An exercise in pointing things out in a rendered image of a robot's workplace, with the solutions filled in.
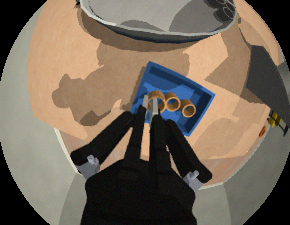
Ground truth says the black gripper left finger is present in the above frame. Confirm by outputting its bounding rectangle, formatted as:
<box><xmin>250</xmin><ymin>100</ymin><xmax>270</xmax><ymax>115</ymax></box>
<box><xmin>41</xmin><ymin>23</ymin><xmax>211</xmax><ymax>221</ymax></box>
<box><xmin>70</xmin><ymin>95</ymin><xmax>149</xmax><ymax>193</ymax></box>

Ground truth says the bronze ring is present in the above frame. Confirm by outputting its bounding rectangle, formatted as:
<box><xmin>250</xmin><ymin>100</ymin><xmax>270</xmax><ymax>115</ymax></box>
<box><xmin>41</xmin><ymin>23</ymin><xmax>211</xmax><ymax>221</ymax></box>
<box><xmin>148</xmin><ymin>90</ymin><xmax>166</xmax><ymax>113</ymax></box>
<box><xmin>164</xmin><ymin>92</ymin><xmax>180</xmax><ymax>111</ymax></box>
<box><xmin>180</xmin><ymin>99</ymin><xmax>196</xmax><ymax>117</ymax></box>

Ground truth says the blue shallow tray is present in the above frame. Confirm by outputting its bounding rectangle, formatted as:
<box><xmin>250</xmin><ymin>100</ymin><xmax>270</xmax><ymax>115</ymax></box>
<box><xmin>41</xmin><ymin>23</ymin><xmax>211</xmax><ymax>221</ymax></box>
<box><xmin>130</xmin><ymin>61</ymin><xmax>216</xmax><ymax>137</ymax></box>

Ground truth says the grey metal ring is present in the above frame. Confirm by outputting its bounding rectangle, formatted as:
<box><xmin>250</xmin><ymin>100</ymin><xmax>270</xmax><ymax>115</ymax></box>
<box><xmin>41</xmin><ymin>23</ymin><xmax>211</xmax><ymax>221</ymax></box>
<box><xmin>219</xmin><ymin>1</ymin><xmax>236</xmax><ymax>13</ymax></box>
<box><xmin>207</xmin><ymin>0</ymin><xmax>225</xmax><ymax>8</ymax></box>
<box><xmin>216</xmin><ymin>7</ymin><xmax>234</xmax><ymax>21</ymax></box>

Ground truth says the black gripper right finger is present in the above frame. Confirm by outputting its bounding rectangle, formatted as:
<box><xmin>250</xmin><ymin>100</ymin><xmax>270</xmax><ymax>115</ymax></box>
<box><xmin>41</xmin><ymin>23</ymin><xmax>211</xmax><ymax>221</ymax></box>
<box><xmin>149</xmin><ymin>98</ymin><xmax>212</xmax><ymax>196</ymax></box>

